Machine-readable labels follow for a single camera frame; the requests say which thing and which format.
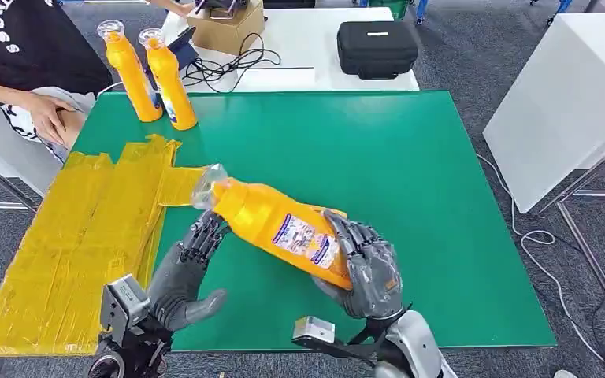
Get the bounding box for cardboard box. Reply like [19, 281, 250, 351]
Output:
[186, 0, 265, 57]

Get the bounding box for black device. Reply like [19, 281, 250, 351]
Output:
[195, 0, 251, 20]

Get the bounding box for person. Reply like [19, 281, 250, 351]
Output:
[0, 0, 116, 164]

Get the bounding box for grey metal table frame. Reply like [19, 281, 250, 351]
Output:
[532, 128, 605, 346]

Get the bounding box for orange drink bottle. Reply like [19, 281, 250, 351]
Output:
[191, 163, 354, 291]
[97, 20, 164, 124]
[139, 27, 198, 132]

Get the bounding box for blue tablet case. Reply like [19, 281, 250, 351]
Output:
[168, 26, 199, 72]

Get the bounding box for thin white charging cable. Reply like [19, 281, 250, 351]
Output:
[96, 80, 124, 98]

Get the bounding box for black carrying case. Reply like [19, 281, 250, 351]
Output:
[336, 20, 419, 81]

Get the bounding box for black cable bundle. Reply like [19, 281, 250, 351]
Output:
[182, 32, 281, 94]

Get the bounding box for white side table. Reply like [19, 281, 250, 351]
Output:
[482, 13, 605, 214]

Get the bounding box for green basket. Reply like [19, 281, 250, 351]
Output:
[369, 0, 410, 20]

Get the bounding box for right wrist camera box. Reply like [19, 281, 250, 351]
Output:
[291, 315, 371, 362]

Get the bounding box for long white cable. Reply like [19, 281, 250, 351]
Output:
[475, 152, 605, 378]

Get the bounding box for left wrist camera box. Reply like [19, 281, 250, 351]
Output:
[99, 275, 151, 334]

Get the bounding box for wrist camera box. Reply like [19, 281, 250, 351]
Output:
[99, 275, 151, 334]
[291, 315, 371, 362]

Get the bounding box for grey metal bench frame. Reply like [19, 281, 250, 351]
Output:
[0, 150, 40, 214]

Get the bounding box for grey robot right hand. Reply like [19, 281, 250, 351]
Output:
[313, 208, 405, 321]

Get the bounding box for person's right hand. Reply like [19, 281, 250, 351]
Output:
[20, 92, 77, 147]

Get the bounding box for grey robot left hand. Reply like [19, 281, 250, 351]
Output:
[147, 208, 231, 333]

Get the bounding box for green table mat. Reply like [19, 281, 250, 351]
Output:
[72, 91, 558, 351]

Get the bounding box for black rectangular object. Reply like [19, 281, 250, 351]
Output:
[263, 0, 317, 9]

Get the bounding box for yellow plastic sheet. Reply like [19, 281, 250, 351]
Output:
[0, 134, 210, 358]

